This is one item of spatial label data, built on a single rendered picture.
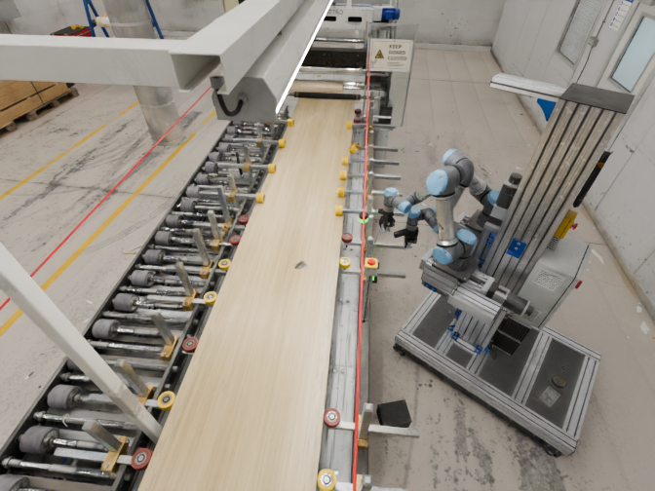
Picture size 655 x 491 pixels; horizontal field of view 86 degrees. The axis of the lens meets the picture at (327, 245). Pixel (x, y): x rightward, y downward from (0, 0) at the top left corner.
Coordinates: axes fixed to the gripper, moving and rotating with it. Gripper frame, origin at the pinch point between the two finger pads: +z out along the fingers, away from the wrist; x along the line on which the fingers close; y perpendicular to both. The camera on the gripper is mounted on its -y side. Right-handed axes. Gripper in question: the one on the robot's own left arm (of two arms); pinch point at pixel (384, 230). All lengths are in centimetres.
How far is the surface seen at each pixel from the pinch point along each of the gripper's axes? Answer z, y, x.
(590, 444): 101, 135, 107
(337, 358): 38, 65, -51
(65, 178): 94, -310, -322
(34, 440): 14, 82, -199
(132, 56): -145, 114, -97
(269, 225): 8, -36, -76
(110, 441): 4, 96, -161
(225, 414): 10, 94, -114
